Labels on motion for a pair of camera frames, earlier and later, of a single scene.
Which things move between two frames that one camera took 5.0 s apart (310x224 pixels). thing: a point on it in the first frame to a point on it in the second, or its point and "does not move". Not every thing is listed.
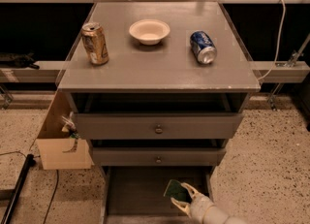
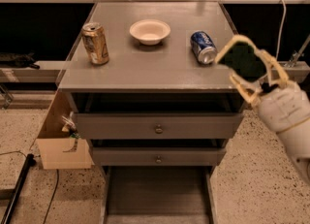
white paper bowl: x=149 y=31 does not move
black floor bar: x=29 y=163 does not move
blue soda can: x=202 y=48 does not move
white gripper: x=199 y=205 to x=281 y=108
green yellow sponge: x=175 y=190 to x=244 y=60
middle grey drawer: x=158 y=156 does not move
